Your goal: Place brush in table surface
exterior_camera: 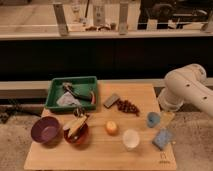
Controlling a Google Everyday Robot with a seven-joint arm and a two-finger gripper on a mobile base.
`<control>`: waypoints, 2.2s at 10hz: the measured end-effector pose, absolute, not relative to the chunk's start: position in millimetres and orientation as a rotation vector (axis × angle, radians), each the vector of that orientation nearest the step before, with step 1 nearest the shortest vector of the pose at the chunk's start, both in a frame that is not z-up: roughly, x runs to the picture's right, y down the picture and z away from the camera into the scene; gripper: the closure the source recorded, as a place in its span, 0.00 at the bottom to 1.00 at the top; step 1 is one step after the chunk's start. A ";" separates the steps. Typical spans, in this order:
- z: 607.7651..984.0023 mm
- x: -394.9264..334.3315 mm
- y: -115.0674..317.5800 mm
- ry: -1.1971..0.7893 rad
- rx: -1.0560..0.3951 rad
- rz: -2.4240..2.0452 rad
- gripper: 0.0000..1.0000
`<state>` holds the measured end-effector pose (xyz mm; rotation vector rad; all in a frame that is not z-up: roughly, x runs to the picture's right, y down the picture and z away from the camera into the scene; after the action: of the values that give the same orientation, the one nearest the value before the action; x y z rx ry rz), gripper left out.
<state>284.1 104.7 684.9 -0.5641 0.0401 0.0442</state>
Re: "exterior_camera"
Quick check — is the black handled brush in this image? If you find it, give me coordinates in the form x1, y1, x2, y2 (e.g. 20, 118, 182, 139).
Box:
62, 82, 92, 101

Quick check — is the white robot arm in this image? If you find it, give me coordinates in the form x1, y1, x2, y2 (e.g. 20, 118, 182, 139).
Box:
158, 64, 213, 117

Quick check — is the blue cup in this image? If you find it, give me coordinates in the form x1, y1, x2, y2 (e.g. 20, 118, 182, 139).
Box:
147, 112, 161, 128

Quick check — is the blue sponge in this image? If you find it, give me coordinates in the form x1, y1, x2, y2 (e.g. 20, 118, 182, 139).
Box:
152, 129, 172, 150

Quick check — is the white cup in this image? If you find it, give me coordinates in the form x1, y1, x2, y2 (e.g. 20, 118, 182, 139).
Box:
122, 129, 140, 150

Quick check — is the dark red grapes bunch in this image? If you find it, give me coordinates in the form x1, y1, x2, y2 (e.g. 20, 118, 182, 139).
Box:
116, 100, 140, 116

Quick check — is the wooden board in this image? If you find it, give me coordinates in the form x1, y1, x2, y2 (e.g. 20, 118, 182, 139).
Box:
24, 83, 177, 171

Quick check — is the orange fruit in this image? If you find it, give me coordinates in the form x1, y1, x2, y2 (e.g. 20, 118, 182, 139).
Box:
105, 121, 118, 135

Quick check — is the grey rectangular block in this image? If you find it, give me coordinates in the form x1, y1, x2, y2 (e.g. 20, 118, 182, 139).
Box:
103, 93, 120, 108

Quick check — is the orange carrot piece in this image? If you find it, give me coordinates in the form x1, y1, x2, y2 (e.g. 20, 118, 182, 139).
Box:
91, 91, 96, 104

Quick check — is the red bowl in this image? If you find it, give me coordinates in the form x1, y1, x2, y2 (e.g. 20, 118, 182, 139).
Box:
64, 124, 89, 146

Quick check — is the small dark metal clip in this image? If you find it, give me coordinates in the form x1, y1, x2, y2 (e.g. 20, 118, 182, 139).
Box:
74, 107, 85, 117

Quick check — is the green plastic tray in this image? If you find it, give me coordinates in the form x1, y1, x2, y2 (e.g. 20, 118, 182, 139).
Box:
45, 76, 98, 112

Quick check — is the yellow sponge in bowl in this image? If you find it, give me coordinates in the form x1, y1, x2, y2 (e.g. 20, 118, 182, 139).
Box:
63, 116, 87, 133

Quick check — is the light blue cloth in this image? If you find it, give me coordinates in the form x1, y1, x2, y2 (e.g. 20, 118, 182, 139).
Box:
56, 92, 80, 106

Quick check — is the purple bowl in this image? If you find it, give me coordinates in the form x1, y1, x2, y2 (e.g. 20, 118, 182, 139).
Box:
31, 116, 61, 144

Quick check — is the grey metal post right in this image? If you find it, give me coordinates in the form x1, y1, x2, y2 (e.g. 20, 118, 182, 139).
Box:
118, 1, 128, 35

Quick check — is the grey metal post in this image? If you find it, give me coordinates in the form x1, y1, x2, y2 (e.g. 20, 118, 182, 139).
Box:
93, 5, 105, 26
53, 2, 68, 36
118, 1, 128, 35

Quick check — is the grey metal post middle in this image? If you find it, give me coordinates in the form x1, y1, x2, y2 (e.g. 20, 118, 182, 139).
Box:
93, 5, 105, 26

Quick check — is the grey metal post left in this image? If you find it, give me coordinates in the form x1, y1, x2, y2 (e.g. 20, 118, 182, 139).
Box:
53, 2, 68, 36

